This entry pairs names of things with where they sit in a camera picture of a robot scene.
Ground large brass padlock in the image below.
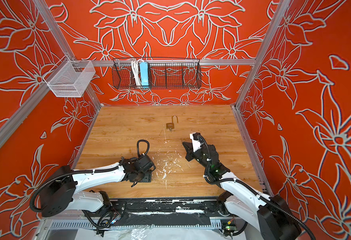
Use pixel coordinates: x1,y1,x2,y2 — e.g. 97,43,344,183
166,115,179,132

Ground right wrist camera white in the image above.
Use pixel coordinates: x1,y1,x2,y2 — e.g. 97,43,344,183
190,133,202,152

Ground black wire basket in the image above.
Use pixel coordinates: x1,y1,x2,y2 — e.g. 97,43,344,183
111,57,202,90

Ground blue white box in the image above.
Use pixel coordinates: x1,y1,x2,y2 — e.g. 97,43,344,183
139,62,149,89

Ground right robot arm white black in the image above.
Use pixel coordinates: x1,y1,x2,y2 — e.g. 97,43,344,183
183,133,316,240

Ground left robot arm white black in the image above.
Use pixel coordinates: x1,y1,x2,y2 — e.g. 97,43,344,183
29,140,156,218

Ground clear plastic bin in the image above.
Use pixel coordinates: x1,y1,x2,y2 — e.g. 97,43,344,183
44,61,95,98

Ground aluminium frame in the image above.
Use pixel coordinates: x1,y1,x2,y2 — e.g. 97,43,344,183
0,1,281,240

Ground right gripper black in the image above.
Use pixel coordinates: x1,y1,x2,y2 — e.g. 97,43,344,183
182,141,213,173

